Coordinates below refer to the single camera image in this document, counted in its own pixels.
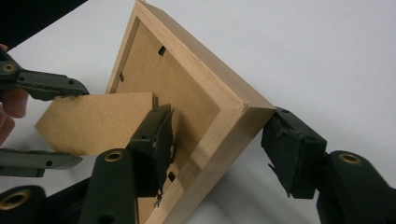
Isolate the wooden picture frame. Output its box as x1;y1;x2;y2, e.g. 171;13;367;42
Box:
35;0;277;224

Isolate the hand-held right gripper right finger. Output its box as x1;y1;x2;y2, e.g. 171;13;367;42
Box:
261;106;329;200

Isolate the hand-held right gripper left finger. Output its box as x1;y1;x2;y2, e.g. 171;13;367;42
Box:
128;104;176;200

